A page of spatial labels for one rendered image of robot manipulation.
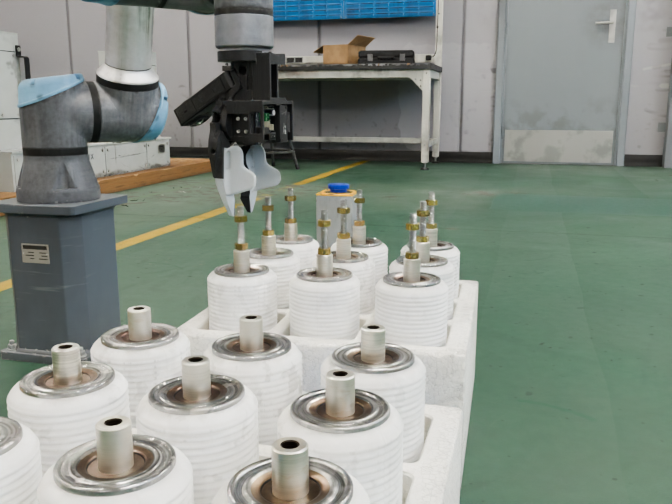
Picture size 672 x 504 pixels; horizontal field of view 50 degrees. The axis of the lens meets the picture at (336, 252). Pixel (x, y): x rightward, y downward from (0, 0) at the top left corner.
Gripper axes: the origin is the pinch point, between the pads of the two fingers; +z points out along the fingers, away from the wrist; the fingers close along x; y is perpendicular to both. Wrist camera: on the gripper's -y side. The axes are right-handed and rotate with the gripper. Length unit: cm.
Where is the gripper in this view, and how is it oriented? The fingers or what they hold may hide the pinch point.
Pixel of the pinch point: (236, 204)
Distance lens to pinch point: 99.6
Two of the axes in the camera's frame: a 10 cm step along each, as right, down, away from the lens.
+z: 0.0, 9.8, 2.0
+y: 8.7, 1.0, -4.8
